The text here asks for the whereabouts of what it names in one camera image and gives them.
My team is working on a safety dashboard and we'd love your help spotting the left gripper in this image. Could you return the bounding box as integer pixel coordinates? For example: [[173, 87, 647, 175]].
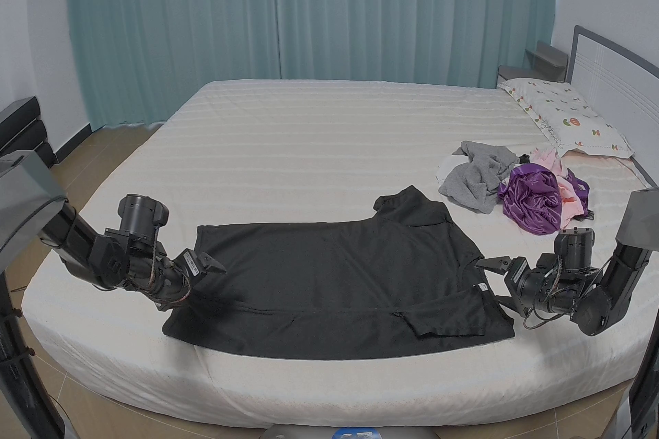
[[149, 248, 228, 314]]

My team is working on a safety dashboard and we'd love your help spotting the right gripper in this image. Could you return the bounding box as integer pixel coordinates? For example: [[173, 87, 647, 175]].
[[474, 257, 561, 319]]

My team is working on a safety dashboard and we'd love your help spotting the black T-shirt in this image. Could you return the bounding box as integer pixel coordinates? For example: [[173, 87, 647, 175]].
[[162, 185, 517, 360]]

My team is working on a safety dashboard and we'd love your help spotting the bed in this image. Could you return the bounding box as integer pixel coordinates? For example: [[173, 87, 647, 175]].
[[21, 25, 659, 427]]

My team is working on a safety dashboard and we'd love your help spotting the purple satin garment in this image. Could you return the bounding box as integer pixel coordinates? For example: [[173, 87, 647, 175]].
[[498, 163, 564, 236]]

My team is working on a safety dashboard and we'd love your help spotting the pink garment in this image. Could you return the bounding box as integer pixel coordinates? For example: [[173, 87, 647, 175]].
[[530, 146, 588, 229]]

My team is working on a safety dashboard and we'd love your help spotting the grey garment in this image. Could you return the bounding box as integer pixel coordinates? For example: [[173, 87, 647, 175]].
[[439, 140, 521, 215]]

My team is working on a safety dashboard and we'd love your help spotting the dark purple garment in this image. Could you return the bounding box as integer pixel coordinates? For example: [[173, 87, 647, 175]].
[[566, 171, 591, 215]]

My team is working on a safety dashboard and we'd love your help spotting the white garment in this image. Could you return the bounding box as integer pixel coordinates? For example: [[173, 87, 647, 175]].
[[437, 154, 466, 186]]

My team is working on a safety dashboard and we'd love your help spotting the white printed pillow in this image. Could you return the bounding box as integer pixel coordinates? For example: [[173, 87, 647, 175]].
[[497, 78, 635, 160]]

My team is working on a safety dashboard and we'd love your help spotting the grey bedside table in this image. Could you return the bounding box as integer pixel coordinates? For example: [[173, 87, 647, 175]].
[[497, 41, 569, 83]]

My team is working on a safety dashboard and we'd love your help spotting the black chest of drawers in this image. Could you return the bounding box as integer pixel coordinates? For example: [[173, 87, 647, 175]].
[[0, 96, 56, 169]]

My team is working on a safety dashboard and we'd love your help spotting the black cable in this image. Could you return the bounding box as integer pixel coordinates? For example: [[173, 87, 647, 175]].
[[522, 308, 569, 331]]

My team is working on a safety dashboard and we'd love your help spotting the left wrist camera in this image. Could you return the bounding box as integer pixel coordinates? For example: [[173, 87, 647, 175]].
[[104, 228, 136, 257]]

